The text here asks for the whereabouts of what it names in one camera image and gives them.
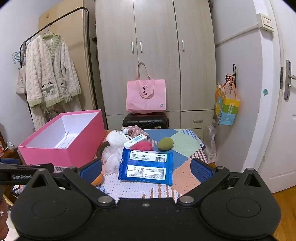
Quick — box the metal clothes hanger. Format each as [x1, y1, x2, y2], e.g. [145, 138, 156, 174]
[20, 37, 32, 50]

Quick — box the printed paper sheet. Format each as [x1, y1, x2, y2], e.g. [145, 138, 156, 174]
[54, 136, 77, 149]

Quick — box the white door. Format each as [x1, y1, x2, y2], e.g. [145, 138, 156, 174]
[252, 0, 296, 194]

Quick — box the light wooden cabinet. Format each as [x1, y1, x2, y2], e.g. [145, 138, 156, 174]
[38, 0, 97, 112]

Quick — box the pink tote bag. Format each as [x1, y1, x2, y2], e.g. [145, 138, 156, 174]
[126, 62, 166, 114]

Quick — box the white light switch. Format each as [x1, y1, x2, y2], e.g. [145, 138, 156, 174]
[256, 13, 275, 32]

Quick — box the pink fluffy pompom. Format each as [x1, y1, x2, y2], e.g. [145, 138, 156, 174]
[135, 141, 153, 152]

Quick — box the floral pink cloth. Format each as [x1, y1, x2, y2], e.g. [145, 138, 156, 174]
[120, 125, 150, 138]

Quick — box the blue wire hanger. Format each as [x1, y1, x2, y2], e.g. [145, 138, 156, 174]
[12, 51, 26, 64]

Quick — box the black clothes rack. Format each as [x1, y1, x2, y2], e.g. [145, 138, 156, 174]
[20, 7, 97, 112]

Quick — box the black suitcase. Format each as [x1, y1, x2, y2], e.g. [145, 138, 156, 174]
[122, 112, 169, 130]

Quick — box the grey wooden wardrobe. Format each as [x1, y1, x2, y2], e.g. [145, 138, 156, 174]
[95, 0, 216, 139]

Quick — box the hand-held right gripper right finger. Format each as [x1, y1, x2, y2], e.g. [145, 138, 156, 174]
[178, 158, 266, 207]

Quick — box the small white blue-label box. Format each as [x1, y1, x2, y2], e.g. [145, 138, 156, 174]
[124, 134, 147, 149]

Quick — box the cream fluffy robe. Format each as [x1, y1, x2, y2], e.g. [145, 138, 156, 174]
[25, 34, 83, 131]

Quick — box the white plush toy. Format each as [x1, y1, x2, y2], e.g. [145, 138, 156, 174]
[97, 128, 129, 158]

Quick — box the patchwork table mat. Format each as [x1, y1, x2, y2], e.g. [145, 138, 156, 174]
[97, 128, 210, 200]

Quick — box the orange makeup sponge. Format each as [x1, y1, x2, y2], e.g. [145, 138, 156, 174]
[91, 173, 104, 187]

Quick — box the pink storage box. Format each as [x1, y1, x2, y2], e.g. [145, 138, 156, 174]
[18, 110, 107, 173]

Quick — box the canvas tote bag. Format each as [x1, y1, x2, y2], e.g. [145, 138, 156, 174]
[15, 66, 27, 94]

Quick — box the colourful paper gift bag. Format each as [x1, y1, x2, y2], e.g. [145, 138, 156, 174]
[214, 74, 241, 126]

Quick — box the green makeup sponge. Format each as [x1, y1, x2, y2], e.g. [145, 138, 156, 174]
[158, 137, 174, 150]

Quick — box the person's left hand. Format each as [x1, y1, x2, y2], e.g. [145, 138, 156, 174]
[0, 204, 9, 235]

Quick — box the blue wet wipes packet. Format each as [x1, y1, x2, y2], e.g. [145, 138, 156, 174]
[118, 147, 174, 186]

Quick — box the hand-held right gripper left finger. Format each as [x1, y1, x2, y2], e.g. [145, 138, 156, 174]
[26, 159, 115, 208]

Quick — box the white plastic bag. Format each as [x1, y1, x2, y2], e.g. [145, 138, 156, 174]
[208, 118, 219, 163]

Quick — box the metal door handle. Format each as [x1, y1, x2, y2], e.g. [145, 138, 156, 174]
[280, 60, 296, 100]

